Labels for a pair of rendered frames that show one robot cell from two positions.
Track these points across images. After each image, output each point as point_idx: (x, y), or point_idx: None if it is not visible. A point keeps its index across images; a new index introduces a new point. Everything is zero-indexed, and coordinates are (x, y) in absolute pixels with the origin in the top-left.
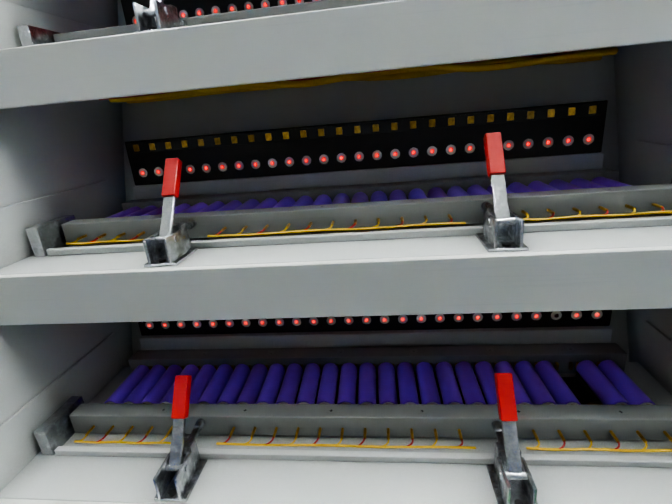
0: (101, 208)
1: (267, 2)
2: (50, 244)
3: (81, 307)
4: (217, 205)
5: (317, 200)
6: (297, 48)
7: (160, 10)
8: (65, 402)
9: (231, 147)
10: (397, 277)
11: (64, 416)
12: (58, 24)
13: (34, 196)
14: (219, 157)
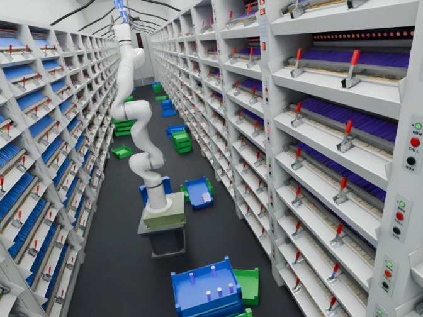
0: (245, 77)
1: (259, 39)
2: (233, 87)
3: (231, 99)
4: (252, 82)
5: (257, 85)
6: (238, 70)
7: (231, 61)
8: (238, 109)
9: None
10: (245, 104)
11: (237, 111)
12: (235, 48)
13: (233, 79)
14: None
